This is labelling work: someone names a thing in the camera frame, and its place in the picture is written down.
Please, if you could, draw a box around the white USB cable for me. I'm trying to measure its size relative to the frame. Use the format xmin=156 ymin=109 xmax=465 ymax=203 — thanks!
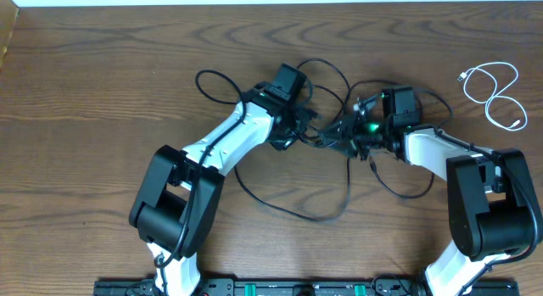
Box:
xmin=456 ymin=62 xmax=529 ymax=132

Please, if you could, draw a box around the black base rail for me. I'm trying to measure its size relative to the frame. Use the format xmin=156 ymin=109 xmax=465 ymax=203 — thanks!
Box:
xmin=92 ymin=277 xmax=521 ymax=296

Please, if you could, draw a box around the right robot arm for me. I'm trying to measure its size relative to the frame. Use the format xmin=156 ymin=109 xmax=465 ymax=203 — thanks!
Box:
xmin=319 ymin=86 xmax=542 ymax=295

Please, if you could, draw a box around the black USB cable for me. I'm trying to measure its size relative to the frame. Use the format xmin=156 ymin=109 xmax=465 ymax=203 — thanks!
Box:
xmin=233 ymin=58 xmax=436 ymax=223

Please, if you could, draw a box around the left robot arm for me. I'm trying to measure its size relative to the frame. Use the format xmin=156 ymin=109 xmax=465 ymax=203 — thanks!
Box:
xmin=128 ymin=64 xmax=314 ymax=295

